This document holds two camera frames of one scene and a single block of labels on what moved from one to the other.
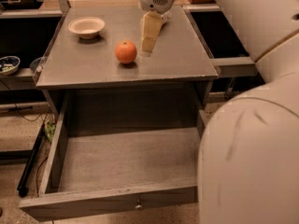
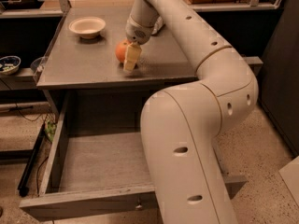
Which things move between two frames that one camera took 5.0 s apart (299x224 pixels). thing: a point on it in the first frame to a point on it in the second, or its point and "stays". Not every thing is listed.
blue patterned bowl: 8,64 stays
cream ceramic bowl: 87,27 stays
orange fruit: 125,51 stays
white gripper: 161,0 to 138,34
